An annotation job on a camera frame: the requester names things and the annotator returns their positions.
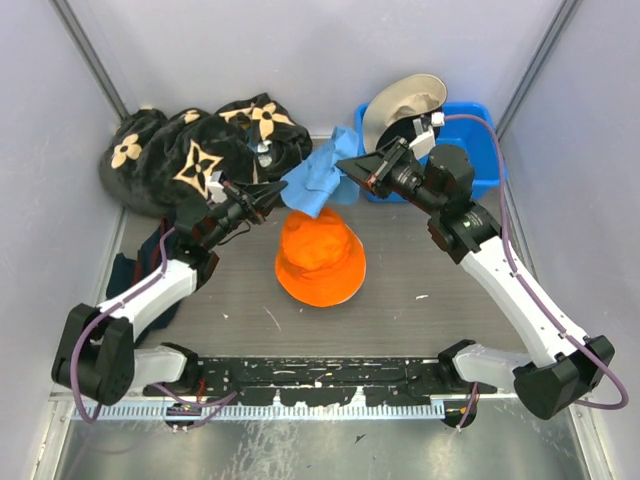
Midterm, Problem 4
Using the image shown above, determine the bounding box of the blue cloth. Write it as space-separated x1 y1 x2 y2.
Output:
281 126 360 218

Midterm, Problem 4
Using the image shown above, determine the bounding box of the orange hat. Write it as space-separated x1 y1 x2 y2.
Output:
274 208 367 308

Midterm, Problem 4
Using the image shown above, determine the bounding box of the navy cloth with red stripe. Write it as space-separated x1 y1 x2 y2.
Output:
106 214 180 341

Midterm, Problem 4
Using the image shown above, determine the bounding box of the blue plastic bin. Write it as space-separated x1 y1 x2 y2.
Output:
354 101 509 204

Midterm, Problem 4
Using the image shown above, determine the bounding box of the aluminium front rail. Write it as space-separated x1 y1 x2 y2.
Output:
49 357 594 400

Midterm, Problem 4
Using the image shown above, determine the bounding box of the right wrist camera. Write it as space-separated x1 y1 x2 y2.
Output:
409 111 445 160

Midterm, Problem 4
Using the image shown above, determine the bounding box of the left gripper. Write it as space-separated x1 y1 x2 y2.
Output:
204 181 290 250

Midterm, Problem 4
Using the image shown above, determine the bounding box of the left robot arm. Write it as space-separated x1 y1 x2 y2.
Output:
51 180 287 406

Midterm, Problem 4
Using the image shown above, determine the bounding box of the black flower-pattern blanket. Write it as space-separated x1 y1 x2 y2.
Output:
98 93 313 218

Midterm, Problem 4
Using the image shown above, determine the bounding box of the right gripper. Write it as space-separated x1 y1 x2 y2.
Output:
335 137 443 217

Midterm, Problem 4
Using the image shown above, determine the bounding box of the black bucket hat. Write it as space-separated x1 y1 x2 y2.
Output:
376 107 443 149

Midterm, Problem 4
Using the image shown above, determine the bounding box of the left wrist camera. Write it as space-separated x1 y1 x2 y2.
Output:
206 171 232 207

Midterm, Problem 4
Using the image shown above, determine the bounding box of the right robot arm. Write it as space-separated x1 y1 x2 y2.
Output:
337 138 615 420

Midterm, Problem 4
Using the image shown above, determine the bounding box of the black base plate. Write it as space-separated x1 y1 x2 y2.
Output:
141 355 499 407

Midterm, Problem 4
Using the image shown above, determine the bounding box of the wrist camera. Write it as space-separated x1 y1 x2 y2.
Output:
409 111 445 160
206 171 232 207

